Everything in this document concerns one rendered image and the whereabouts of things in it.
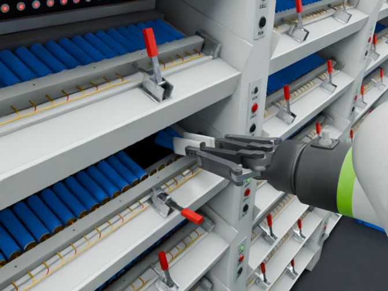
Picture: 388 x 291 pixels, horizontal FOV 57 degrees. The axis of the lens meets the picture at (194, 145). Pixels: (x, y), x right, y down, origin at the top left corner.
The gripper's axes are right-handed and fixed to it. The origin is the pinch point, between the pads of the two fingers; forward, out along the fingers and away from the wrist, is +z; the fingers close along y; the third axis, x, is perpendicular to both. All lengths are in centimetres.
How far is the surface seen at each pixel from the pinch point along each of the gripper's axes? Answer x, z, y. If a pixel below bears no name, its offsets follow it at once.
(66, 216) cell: 2.5, 4.9, 22.9
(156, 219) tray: 7.9, -0.7, 11.7
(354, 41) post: -3, -1, -79
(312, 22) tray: -13.8, -1.2, -47.0
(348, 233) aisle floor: 98, 8, -114
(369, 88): 24, 5, -123
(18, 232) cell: 1.7, 6.3, 29.1
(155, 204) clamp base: 6.4, 0.7, 10.3
